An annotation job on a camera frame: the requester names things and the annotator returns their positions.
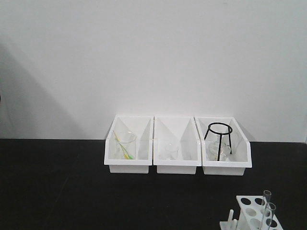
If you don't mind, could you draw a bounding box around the white storage bin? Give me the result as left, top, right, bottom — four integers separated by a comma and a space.
195, 117, 252, 176
104, 115, 154, 174
153, 116, 202, 174

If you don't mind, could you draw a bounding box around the right white storage bin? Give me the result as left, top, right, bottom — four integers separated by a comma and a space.
195, 117, 252, 176

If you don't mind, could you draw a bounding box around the black wire tripod stand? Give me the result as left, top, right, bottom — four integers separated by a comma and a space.
204, 122, 233, 162

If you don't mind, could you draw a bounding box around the white test tube rack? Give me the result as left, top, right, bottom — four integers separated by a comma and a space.
220, 195, 282, 230

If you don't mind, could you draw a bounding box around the clear glass flask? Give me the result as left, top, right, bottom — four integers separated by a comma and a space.
208, 135, 231, 161

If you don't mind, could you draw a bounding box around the left white storage bin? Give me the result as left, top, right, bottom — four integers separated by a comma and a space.
104, 115, 154, 174

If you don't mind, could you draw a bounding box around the middle white storage bin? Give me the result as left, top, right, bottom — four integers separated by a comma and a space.
153, 116, 202, 174

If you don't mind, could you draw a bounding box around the yellow green plastic pipette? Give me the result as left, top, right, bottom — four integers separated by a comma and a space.
112, 130, 134, 160

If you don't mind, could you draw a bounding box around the small clear glass beaker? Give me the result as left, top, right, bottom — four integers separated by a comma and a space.
165, 143, 178, 160

